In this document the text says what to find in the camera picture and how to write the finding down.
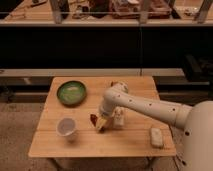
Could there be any green bowl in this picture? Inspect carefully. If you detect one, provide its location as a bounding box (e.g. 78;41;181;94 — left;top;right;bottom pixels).
56;80;87;106

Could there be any red pepper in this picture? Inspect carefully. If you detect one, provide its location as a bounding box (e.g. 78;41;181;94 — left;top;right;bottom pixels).
90;114;98;126

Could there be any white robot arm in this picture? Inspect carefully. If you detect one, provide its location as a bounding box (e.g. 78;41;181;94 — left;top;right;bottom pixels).
96;82;213;171

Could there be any white bottle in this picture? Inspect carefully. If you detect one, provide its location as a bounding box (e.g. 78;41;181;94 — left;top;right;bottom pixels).
113;107;124;129

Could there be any wooden table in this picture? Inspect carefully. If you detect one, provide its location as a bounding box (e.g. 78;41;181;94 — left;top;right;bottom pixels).
28;76;176;158

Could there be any long wooden bench shelf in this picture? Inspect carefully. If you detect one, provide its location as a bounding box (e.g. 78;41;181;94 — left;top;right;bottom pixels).
0;68;184;77

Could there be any white sponge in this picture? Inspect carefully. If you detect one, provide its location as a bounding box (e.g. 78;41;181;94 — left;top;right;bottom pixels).
150;128;164;148

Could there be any clear plastic cup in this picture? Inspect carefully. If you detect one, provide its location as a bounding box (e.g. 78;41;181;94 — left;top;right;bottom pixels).
56;118;77;142

